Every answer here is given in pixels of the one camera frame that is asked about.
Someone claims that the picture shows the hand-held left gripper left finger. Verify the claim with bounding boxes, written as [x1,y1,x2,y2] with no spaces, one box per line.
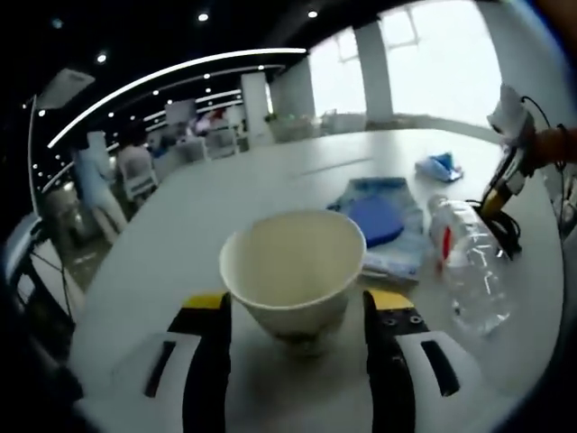
[96,290,234,433]

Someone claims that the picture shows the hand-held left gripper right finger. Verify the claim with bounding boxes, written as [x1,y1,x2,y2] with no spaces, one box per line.
[362,288,492,433]

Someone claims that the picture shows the blue cloth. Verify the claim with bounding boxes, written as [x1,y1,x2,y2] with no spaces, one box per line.
[413,152,466,183]

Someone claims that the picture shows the clear plastic bottle red label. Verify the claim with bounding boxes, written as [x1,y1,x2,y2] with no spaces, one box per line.
[426,194,514,338]

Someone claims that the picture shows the clear packet with blue disc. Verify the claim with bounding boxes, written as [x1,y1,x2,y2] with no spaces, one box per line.
[325,176,428,286]

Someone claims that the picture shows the white paper cup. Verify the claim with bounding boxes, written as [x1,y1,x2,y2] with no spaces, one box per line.
[218,209,368,358]

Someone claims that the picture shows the person's right hand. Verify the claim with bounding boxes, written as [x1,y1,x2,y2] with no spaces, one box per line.
[524,128,550,178]

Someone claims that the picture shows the black wristband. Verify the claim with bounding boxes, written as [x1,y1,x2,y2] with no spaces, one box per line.
[556,123,568,171]

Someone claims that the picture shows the grey table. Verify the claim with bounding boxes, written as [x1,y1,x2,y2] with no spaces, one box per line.
[74,128,565,433]

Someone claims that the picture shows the white office chair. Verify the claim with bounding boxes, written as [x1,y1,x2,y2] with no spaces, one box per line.
[120,164,160,202]

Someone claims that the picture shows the background monitor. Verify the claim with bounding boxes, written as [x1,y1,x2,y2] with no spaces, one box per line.
[163,99,198,126]

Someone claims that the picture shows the curved ceiling light strip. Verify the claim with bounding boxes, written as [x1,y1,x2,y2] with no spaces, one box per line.
[46,46,308,149]

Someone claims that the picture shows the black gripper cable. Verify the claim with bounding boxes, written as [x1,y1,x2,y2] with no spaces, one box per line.
[519,93,556,133]

